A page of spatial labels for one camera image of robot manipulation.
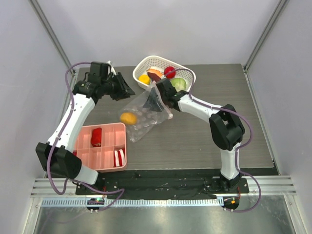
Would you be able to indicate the red fake apple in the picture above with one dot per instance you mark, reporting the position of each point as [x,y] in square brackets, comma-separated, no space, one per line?
[169,72]

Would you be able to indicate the aluminium front rail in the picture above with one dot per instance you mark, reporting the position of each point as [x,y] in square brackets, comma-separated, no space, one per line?
[268,185]

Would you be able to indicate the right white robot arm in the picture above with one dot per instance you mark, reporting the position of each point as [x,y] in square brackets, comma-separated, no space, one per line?
[226,127]

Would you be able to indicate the slotted grey cable duct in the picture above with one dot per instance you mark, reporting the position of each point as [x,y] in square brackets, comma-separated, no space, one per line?
[93,202]

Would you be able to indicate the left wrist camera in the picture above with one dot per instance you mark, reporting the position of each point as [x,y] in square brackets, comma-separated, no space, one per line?
[98,72]

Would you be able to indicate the left aluminium corner post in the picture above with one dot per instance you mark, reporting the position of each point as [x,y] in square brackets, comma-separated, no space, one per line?
[50,31]

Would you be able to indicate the orange fake fruit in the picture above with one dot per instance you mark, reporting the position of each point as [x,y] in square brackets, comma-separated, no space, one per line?
[128,118]

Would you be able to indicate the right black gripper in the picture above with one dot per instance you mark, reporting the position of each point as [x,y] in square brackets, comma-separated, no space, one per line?
[161,91]

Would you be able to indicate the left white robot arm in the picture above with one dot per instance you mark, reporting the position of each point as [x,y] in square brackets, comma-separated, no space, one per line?
[56,155]

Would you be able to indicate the white perforated plastic basket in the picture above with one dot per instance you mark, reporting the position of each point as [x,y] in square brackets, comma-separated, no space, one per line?
[160,63]

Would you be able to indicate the red plush fake food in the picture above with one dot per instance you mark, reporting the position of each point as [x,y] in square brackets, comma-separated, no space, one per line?
[96,137]

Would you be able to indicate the right aluminium corner post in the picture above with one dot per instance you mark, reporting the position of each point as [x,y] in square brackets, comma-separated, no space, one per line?
[281,5]

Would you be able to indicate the aluminium corner post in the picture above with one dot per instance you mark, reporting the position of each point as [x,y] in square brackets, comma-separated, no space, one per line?
[281,5]
[50,31]

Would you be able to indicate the pink divided organizer tray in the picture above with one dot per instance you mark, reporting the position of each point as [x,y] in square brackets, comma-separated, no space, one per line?
[101,158]

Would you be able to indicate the red white striped fake food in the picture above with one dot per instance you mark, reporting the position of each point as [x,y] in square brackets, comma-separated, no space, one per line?
[119,158]

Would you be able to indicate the green fake lettuce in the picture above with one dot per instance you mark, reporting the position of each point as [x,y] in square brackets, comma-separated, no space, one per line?
[179,84]

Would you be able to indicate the clear pink zip top bag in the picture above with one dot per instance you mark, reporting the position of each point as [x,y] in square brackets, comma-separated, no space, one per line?
[146,119]

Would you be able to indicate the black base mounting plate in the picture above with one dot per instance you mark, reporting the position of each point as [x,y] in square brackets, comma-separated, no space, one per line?
[171,186]

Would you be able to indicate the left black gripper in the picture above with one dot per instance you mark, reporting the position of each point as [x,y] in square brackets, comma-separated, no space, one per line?
[125,91]

